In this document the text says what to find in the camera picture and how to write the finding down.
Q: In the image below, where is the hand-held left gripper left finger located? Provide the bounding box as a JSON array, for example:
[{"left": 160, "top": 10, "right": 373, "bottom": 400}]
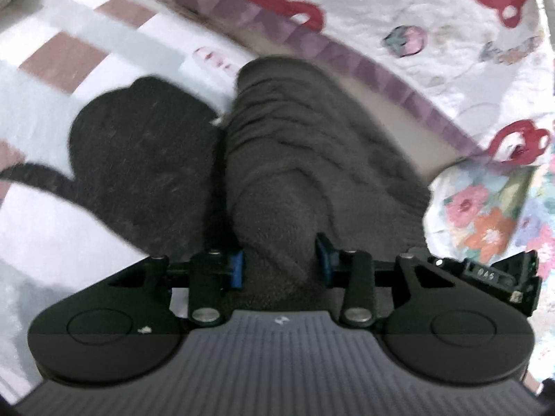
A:
[{"left": 108, "top": 249, "right": 244, "bottom": 327}]

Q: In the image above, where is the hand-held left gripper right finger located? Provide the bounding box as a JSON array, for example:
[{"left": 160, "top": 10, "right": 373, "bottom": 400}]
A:
[{"left": 315, "top": 232, "right": 461, "bottom": 329}]

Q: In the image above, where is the dark brown knit sweater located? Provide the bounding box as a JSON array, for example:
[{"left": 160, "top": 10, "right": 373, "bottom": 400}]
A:
[{"left": 204, "top": 55, "right": 434, "bottom": 313}]

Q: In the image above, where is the floral print cloth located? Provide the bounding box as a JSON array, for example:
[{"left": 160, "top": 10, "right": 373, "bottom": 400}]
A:
[{"left": 422, "top": 156, "right": 555, "bottom": 399}]

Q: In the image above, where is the black cloth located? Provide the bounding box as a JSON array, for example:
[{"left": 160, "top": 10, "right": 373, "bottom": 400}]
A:
[{"left": 0, "top": 76, "right": 226, "bottom": 257}]

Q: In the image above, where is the checkered bed mat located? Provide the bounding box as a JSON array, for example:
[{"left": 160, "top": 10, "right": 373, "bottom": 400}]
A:
[{"left": 0, "top": 0, "right": 244, "bottom": 399}]

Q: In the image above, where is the white bear print quilt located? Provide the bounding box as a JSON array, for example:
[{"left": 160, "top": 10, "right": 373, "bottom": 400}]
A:
[{"left": 65, "top": 0, "right": 555, "bottom": 171}]

